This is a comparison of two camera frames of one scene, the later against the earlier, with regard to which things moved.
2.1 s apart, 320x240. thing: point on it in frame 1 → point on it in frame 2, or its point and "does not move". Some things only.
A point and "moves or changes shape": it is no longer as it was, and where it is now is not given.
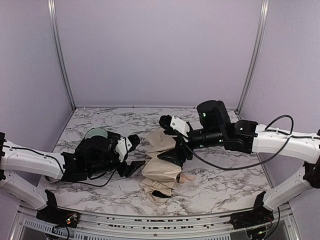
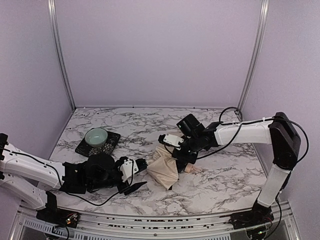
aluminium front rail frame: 92,226 does not move
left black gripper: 122,166 → 120,175
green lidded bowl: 96,131 does not move
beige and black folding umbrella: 163,167 moves or changes shape
